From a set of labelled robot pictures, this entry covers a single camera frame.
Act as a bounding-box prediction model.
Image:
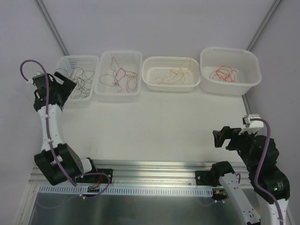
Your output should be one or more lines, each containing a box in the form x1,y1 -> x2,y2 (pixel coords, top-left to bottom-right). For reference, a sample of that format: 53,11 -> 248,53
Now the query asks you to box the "thin black wire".
52,67 -> 96,99

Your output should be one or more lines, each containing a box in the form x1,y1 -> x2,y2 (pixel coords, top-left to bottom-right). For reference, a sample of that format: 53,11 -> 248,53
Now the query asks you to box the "thin red wire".
99,56 -> 138,94

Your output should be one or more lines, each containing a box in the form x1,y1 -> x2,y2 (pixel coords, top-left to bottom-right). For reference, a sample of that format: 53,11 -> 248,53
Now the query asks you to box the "thin orange wire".
209,65 -> 237,83

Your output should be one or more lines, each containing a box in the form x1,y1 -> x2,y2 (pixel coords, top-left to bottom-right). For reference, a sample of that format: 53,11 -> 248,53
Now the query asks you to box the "thin yellow wire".
158,58 -> 195,85

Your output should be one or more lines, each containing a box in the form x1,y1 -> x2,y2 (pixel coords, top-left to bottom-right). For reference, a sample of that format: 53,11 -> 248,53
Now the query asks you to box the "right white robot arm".
212,126 -> 290,225

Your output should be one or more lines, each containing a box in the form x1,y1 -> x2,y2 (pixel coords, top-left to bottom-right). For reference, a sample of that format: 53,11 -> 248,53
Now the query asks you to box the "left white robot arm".
33,72 -> 98,186

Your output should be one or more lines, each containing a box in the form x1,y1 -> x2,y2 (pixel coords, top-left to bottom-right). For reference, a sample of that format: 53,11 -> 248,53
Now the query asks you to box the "far-left white perforated basket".
53,55 -> 99,108

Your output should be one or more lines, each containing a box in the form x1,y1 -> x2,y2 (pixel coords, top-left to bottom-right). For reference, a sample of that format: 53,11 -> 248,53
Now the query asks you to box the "far-right white plastic tub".
199,47 -> 262,96

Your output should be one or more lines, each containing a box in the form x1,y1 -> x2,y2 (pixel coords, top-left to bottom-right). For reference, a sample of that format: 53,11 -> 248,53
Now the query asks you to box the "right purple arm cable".
206,118 -> 285,225

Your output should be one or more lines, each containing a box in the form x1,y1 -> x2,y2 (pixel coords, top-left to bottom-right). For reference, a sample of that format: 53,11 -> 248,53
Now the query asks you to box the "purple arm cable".
20,60 -> 111,200
206,118 -> 285,225

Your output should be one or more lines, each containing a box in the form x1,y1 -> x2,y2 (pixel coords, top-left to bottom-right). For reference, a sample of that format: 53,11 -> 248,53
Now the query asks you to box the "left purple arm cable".
20,60 -> 111,200

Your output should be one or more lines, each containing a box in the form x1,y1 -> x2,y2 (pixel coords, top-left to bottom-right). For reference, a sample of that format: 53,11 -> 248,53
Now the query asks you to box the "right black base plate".
195,171 -> 221,187

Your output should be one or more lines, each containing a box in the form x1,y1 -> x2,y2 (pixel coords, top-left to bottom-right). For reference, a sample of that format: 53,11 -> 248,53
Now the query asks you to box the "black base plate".
75,169 -> 113,184
195,171 -> 221,187

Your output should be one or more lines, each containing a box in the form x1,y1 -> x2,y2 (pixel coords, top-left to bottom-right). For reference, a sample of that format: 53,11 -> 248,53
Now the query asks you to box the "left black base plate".
75,169 -> 113,184

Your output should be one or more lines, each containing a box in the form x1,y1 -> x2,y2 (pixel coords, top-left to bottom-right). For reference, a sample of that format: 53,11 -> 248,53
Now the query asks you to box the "white slotted cable duct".
39,185 -> 213,197

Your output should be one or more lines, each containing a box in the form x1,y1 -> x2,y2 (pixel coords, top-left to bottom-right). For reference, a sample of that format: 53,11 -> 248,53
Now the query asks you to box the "aluminium mounting rail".
29,161 -> 249,188

